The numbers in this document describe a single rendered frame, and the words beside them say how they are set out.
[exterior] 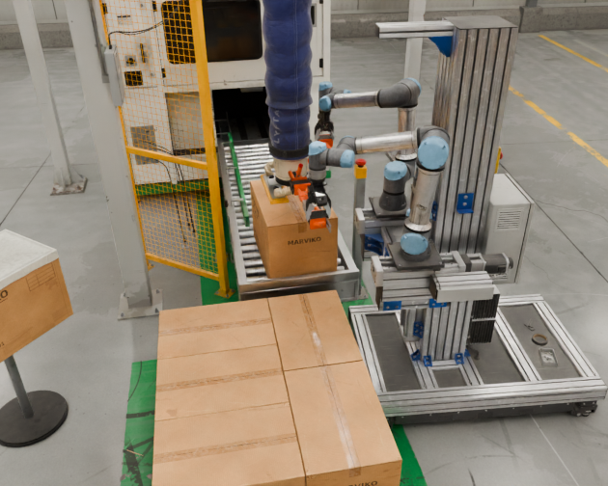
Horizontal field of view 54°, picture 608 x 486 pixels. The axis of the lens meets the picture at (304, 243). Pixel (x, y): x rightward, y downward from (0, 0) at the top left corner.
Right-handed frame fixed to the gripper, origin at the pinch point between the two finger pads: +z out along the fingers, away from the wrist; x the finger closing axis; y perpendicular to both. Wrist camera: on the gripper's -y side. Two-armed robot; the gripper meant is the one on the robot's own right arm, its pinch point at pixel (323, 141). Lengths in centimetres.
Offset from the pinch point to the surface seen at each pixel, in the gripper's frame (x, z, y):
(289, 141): -29, -19, 40
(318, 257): -13, 54, 40
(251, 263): -49, 70, 12
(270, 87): -36, -46, 36
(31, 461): -178, 124, 88
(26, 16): -195, -35, -245
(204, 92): -65, -24, -34
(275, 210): -34, 29, 23
